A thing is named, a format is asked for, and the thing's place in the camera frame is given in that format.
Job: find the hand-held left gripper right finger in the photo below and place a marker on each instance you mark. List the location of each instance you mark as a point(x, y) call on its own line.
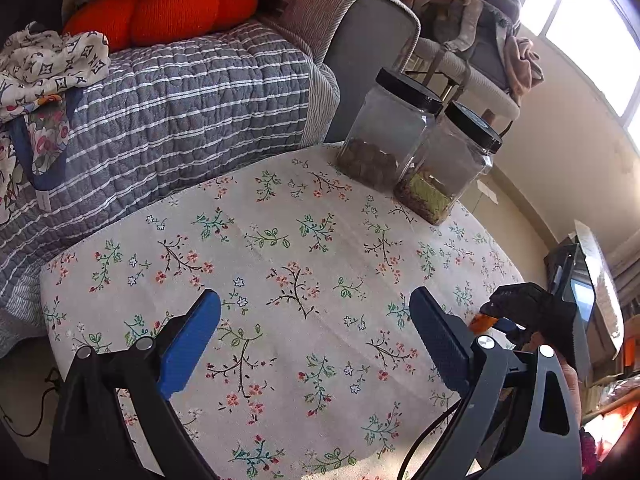
point(440, 340)

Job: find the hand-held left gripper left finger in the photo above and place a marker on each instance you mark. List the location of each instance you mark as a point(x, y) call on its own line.
point(190, 345)

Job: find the window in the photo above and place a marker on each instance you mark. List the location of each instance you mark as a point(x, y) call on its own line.
point(590, 25)

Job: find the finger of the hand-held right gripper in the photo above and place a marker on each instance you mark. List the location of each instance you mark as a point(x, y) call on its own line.
point(510, 327)
point(510, 300)

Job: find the floral tablecloth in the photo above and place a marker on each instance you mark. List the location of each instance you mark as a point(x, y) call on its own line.
point(300, 240)

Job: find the person's right hand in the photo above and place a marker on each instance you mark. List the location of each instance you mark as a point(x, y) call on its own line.
point(571, 390)

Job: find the white swivel chair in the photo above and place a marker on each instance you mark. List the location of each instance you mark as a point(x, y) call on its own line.
point(480, 87)

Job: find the grey striped quilt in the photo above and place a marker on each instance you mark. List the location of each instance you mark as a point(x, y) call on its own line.
point(175, 110)

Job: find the beige curtain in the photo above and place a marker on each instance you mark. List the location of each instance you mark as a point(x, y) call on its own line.
point(630, 270)

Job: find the grey backpack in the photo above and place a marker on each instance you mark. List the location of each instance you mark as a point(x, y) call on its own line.
point(480, 45)

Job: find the orange knot cushion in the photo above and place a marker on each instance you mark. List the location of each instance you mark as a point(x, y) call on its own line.
point(170, 10)

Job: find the small orange wrapper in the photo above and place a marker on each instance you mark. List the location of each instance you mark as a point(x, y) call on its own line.
point(482, 322)

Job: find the floral tote bag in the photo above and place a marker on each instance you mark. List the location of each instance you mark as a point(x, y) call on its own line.
point(45, 135)

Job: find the plastic jar with green packets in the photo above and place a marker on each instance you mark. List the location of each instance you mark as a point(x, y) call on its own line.
point(450, 165)

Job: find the plastic jar with brown nuts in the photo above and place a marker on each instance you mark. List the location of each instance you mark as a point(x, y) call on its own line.
point(385, 135)

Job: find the grey sofa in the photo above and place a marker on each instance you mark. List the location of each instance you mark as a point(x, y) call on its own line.
point(370, 25)

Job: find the white monogram print cloth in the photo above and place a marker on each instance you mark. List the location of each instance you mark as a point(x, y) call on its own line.
point(45, 65)

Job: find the cluttered wooden shelf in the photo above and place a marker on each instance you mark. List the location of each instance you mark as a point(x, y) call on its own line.
point(612, 395)

